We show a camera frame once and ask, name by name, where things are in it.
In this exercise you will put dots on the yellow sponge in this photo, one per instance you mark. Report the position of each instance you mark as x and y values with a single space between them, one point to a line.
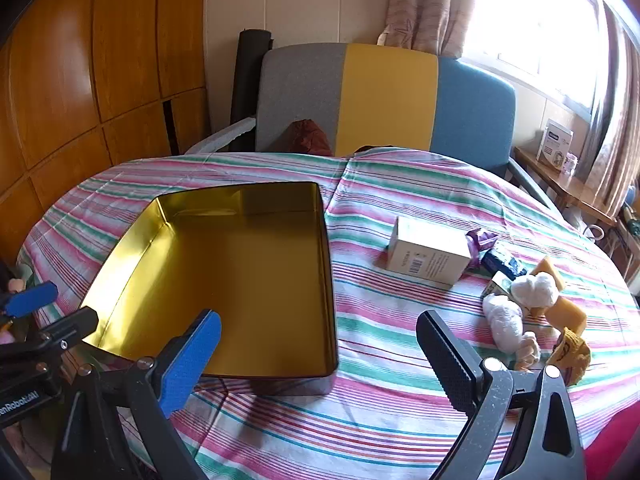
549 270
565 314

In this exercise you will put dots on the gold rectangular tin box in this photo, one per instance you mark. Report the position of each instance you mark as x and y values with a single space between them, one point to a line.
225 280

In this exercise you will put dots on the white plastic bundle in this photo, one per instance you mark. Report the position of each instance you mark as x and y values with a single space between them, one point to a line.
532 290
502 320

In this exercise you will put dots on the small green box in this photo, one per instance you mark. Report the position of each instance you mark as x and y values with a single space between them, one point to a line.
495 284

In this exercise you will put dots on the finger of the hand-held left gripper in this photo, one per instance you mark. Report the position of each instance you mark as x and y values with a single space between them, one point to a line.
32 299
70 327

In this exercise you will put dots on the window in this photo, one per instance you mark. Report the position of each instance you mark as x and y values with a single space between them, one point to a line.
530 25

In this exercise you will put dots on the white printed box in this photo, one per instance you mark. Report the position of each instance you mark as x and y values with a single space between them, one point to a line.
554 145

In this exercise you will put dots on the small purple item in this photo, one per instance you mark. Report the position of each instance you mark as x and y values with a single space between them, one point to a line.
477 240

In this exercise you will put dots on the pink soft object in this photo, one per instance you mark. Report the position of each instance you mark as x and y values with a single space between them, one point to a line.
16 285

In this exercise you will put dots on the blue packet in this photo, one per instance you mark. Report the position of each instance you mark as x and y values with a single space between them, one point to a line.
502 260

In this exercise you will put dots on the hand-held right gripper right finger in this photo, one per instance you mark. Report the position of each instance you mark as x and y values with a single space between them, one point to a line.
450 360

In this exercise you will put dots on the small white jar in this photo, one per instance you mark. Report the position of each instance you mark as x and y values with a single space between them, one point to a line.
570 165

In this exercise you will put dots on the beige carton box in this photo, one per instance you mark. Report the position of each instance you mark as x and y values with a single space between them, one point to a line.
425 255

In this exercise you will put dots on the white pink toy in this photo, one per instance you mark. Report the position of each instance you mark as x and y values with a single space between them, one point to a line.
527 352

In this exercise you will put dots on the dark red cloth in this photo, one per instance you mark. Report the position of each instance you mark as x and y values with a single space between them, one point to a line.
310 137

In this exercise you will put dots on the black rolled mat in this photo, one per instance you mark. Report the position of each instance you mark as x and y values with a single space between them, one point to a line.
250 80

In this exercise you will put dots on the wooden side table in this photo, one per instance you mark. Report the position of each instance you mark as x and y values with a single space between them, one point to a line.
575 192

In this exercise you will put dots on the red patterned clothing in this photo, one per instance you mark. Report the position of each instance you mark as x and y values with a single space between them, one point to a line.
615 450

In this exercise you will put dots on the wooden wardrobe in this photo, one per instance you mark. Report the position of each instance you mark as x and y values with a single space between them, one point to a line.
75 85

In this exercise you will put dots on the striped tablecloth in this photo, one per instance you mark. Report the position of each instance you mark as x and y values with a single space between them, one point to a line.
380 410

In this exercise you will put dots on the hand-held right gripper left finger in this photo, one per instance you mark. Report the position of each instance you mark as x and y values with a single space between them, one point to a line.
192 360

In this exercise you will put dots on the patterned beige curtain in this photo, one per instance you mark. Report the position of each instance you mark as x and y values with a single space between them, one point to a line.
430 5
615 135

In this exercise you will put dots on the grey yellow blue chair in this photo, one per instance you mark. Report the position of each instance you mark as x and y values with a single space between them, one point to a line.
385 100

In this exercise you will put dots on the yellow knit cloth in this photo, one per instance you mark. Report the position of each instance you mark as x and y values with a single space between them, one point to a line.
570 352

